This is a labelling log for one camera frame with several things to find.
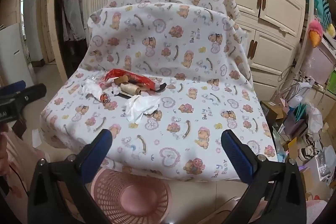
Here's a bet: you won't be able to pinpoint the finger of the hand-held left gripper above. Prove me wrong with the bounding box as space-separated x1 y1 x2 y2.
0 80 26 95
7 84 47 107

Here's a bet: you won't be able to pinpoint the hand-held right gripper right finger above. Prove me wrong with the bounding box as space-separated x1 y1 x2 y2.
221 130 307 224

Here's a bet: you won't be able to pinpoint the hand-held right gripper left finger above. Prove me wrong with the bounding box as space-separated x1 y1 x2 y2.
28 129 113 224

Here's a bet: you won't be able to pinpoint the white tissue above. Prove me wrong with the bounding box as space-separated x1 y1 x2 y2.
124 95 161 123
82 78 103 100

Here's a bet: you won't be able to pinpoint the pink plastic basket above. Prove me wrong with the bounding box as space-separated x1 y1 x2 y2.
91 168 172 224

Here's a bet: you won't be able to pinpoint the red snack wrapper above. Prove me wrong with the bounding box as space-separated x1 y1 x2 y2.
104 69 158 90

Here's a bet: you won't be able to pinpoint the white appliance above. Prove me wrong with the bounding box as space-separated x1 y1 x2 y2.
0 23 34 88

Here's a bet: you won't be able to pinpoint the cardboard box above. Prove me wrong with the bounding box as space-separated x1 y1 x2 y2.
261 101 286 125

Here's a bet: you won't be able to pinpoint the cream thread spool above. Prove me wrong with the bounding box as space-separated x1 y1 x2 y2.
120 83 142 96

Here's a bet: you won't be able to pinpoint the white plastic bag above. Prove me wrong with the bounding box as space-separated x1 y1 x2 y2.
306 105 323 135

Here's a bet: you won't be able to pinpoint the bear print blanket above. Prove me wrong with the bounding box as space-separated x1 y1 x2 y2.
41 0 279 182

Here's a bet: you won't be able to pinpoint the pink yellow plush toy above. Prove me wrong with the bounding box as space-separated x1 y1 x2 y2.
308 17 323 48

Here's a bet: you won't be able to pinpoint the teal striped cloth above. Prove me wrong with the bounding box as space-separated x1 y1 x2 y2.
314 0 331 28

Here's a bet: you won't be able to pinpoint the tangled cables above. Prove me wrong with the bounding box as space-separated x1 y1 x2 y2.
278 61 302 98

